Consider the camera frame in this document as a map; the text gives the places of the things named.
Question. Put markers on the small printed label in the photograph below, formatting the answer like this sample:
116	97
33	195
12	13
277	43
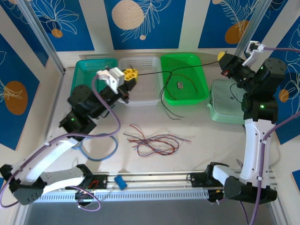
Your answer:
179	85

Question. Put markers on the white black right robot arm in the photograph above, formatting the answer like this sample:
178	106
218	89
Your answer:
253	150

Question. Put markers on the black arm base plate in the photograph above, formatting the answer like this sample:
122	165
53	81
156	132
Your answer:
103	181
195	179

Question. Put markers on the blue stethoscope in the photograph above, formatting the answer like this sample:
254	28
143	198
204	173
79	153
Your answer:
116	145

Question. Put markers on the teal plastic basket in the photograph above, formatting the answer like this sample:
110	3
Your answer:
93	68

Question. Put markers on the green plastic basket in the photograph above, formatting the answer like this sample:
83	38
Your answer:
185	93

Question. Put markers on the white plastic basket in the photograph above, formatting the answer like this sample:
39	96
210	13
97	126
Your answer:
145	89

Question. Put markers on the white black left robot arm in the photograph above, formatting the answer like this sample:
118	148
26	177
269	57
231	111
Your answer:
47	152

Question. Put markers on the mint green zip pouch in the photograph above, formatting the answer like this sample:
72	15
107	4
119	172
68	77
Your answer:
222	110

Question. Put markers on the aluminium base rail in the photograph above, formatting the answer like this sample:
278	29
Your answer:
152	180

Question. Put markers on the aluminium frame post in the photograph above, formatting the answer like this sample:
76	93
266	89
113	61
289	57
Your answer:
252	25
42	35

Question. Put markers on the small blue block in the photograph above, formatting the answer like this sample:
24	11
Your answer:
120	182

